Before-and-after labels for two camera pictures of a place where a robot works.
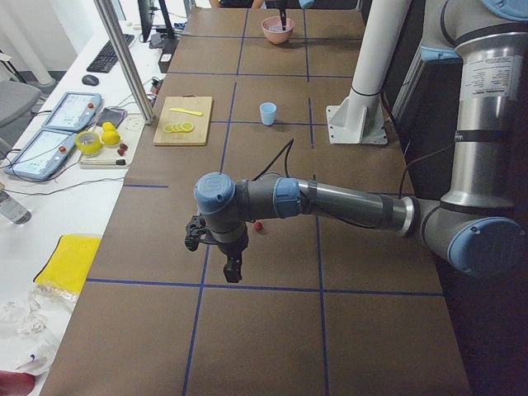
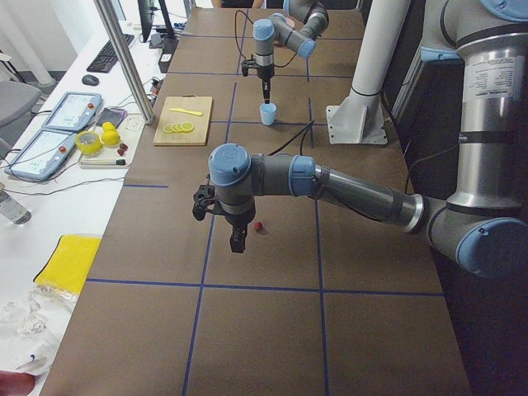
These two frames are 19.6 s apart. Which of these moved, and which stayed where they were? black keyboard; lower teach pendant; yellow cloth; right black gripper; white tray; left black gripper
Moved: left black gripper; right black gripper
Stayed: black keyboard; white tray; lower teach pendant; yellow cloth
